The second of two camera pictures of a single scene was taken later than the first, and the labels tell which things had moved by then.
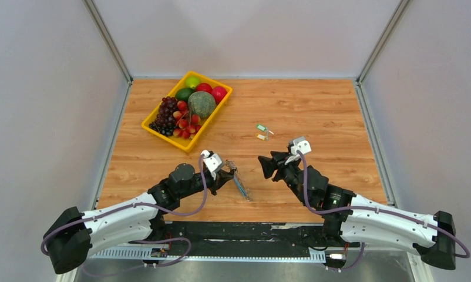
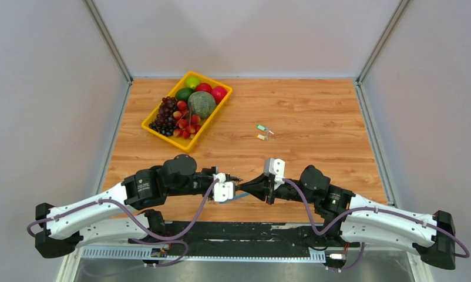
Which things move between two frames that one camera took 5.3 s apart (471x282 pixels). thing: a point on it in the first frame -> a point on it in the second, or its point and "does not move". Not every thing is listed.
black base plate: (211, 236) does not move
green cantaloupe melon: (201, 103) does not move
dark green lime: (183, 94) does not move
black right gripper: (268, 165) -> (259, 188)
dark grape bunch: (165, 121) does not move
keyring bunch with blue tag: (239, 180) -> (238, 195)
